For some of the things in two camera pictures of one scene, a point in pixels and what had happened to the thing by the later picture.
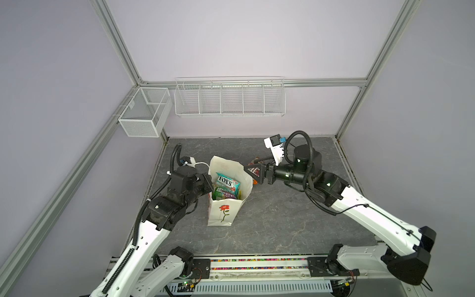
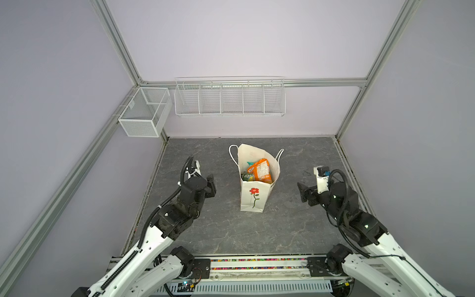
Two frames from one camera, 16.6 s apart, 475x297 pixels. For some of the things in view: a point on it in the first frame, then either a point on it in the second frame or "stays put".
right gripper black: [271, 168] -> [306, 192]
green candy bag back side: [218, 193] -> [248, 177]
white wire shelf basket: [260, 96] stays put
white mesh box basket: [146, 112] stays put
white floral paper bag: [231, 181] -> [254, 194]
